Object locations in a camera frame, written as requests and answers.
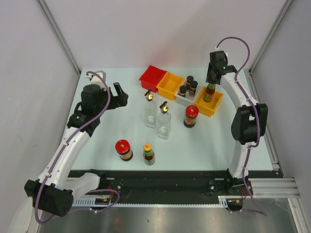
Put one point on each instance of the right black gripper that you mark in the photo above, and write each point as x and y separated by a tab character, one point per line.
209	78

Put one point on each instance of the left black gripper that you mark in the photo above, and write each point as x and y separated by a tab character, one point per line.
119	100

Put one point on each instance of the green label sauce bottle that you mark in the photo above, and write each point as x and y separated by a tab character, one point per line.
148	154
209	92

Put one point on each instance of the glass oil bottle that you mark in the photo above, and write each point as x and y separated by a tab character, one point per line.
150	110
164	121

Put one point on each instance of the black lid spice jar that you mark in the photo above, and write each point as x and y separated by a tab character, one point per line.
193	87
182	90
189	79

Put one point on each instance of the red lid jar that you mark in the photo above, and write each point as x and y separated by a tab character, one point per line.
123	148
191	113

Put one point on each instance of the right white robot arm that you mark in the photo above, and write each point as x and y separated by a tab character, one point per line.
249	123

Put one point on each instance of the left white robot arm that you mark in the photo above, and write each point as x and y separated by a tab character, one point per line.
51	192

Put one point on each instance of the red plastic bin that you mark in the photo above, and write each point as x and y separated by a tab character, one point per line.
151	77

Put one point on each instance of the left yellow plastic bin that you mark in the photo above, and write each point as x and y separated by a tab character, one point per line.
169	85

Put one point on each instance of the yellow plastic bin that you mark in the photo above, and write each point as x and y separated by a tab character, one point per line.
208	108
169	85

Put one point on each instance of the right yellow plastic bin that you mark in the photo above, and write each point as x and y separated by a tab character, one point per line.
208	108

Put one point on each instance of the white plastic bin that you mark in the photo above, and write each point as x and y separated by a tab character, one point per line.
187	99

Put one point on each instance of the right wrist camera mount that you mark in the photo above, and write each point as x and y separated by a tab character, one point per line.
218	49

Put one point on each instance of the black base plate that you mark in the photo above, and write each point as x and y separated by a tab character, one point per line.
171	187

